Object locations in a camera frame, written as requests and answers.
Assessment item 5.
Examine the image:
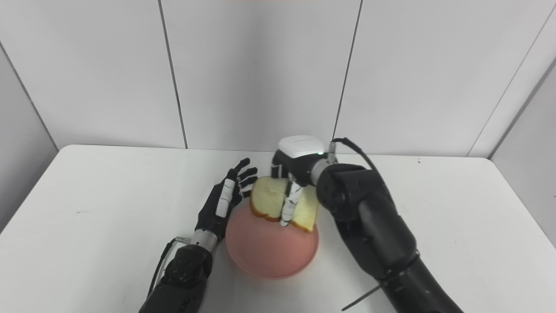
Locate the pink round plate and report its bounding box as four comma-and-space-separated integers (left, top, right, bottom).
225, 203, 320, 280

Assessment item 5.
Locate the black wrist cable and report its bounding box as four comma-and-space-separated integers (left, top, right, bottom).
147, 236, 192, 300
327, 137, 379, 171

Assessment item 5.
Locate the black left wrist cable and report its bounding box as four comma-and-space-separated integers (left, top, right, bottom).
147, 236, 192, 300

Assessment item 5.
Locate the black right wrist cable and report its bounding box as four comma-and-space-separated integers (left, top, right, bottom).
327, 137, 379, 171

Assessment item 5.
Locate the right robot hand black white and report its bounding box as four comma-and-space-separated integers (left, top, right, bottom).
271, 135, 327, 227

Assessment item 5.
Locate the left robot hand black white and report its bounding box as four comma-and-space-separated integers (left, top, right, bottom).
195, 158, 258, 240

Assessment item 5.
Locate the slice of white bread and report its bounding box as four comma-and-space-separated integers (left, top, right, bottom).
249, 176, 319, 234

